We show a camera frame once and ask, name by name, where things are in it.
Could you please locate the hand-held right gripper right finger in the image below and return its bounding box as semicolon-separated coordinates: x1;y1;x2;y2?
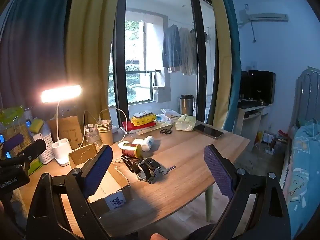
200;144;293;240

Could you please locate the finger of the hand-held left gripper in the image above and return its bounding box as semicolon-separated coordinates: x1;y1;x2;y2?
18;139;47;166
2;132;25;152

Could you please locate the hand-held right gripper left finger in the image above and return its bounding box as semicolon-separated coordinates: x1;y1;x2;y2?
25;144;113;240

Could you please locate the cardboard box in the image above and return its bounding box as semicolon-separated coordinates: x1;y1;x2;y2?
68;144;131;211

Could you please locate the red and gold can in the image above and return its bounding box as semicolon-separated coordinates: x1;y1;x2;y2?
122;143;143;159

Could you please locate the black car key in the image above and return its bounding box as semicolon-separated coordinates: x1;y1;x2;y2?
144;158;162;171

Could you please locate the white pill bottle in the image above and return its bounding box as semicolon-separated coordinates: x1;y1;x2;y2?
141;135;161;153

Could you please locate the wicker basket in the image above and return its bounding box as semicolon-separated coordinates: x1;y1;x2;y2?
2;122;34;155

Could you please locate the white plastic basket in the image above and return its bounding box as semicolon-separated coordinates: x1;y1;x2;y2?
32;133;56;165

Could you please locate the green carton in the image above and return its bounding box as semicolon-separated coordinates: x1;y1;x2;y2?
27;159;43;175

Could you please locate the yellow sponge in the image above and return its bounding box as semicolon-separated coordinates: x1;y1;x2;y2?
28;119;45;133

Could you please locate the green plastic bag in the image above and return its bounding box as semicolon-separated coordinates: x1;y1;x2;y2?
0;106;24;125

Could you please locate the white desk lamp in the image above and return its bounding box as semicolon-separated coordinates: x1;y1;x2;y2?
41;84;82;167

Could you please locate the green table leg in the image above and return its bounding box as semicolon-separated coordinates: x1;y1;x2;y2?
204;183;215;222

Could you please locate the stack of brown paper cups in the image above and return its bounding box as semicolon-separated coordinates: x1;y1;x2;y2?
96;119;115;147

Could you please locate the clear glass cup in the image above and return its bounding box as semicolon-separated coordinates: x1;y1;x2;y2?
84;124;103;147

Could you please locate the brown printed lamp carton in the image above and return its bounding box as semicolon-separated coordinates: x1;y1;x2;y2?
47;116;85;150

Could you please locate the dark smartphone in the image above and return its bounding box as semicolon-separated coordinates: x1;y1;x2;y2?
194;124;225;140

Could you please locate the red book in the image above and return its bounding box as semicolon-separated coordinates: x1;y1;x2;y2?
122;120;160;133

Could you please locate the white television stand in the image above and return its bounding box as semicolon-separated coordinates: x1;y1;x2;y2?
235;104;272;153

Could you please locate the pale green tissue pack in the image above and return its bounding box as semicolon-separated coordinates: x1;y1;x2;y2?
175;114;196;132

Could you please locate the yellow snack packet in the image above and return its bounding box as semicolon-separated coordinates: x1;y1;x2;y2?
130;114;157;127

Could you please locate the beige envelope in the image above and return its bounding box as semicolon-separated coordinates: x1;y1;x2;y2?
136;124;173;135

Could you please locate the white power bank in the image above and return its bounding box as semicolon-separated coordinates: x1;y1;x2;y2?
133;111;153;119

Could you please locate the steel thermos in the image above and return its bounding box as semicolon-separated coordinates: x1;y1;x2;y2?
178;94;195;117

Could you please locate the white flat box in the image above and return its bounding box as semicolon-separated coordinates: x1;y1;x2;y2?
160;108;181;118

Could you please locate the white and blue wipes pack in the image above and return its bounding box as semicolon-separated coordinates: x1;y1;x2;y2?
156;114;173;125

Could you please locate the blue printed blanket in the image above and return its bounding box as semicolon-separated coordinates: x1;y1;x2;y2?
280;120;320;240

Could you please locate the black television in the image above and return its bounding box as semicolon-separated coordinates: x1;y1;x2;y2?
240;69;276;105

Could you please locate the blue curtain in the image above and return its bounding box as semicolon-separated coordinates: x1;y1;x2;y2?
0;0;78;110
217;0;242;138

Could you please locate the yellow curtain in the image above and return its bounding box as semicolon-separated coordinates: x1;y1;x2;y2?
205;0;242;130
65;0;125;140

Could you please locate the grey bed headboard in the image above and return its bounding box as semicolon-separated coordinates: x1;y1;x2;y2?
290;66;320;130

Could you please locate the hanging beige garment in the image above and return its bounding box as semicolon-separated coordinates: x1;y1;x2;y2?
179;27;199;75

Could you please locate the hanging blue shirt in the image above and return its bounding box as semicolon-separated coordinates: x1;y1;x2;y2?
162;24;182;68

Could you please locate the white air conditioner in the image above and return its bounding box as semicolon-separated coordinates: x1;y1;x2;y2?
246;12;289;23

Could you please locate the white lamp power cable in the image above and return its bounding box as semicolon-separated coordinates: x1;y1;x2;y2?
79;110;100;146

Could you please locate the thin white charging cable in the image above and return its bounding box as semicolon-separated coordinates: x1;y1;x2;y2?
99;108;128;144

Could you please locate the black sliding door frame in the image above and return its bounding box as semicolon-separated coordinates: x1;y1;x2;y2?
111;0;218;128

